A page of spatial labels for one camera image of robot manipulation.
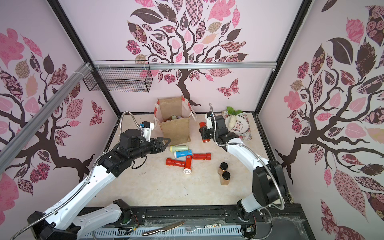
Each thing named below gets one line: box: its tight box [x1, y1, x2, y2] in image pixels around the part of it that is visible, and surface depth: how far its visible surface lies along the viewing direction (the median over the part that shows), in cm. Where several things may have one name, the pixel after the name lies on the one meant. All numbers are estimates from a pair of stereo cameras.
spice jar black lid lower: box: [220, 171, 231, 186], surface depth 80 cm
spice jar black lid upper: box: [217, 162, 229, 176], surface depth 83 cm
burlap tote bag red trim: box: [154, 96, 197, 145], surface depth 102 cm
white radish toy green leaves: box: [226, 106, 243, 129], surface depth 120 cm
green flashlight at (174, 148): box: [170, 145, 189, 152], surface depth 99 cm
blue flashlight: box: [173, 149, 193, 159], surface depth 96 cm
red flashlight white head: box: [183, 155, 193, 175], surface depth 91 cm
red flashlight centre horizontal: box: [165, 158, 186, 167], surface depth 92 cm
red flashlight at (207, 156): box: [192, 153, 212, 161], surface depth 94 cm
